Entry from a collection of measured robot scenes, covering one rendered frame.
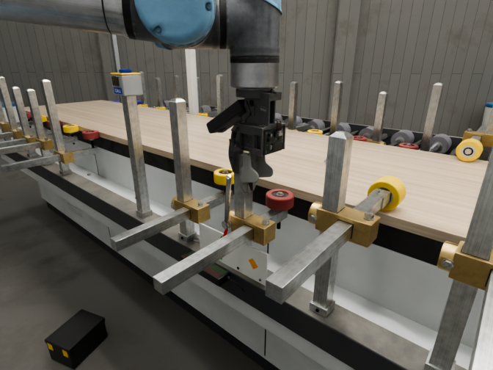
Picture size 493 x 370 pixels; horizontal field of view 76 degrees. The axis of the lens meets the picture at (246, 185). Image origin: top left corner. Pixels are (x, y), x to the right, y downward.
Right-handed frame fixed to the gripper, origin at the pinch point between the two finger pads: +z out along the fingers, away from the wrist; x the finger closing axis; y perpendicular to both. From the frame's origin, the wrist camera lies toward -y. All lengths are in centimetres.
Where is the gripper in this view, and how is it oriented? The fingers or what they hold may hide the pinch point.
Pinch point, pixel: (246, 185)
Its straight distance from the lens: 67.9
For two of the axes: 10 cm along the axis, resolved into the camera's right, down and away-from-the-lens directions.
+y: 7.3, 2.5, -6.4
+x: 6.9, -2.7, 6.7
